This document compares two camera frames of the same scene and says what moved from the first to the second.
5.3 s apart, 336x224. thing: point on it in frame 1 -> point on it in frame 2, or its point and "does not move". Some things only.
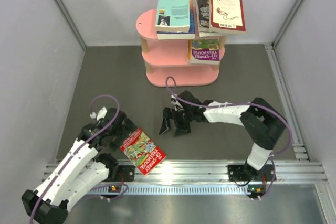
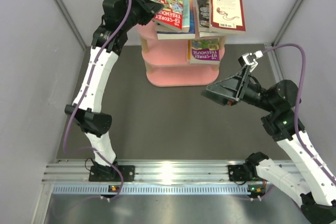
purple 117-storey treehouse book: x=205 y=51 does not move
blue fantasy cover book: x=166 y=35 does not move
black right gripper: x=181 y=129 -> x=230 y=90
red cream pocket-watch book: x=226 y=13 does not move
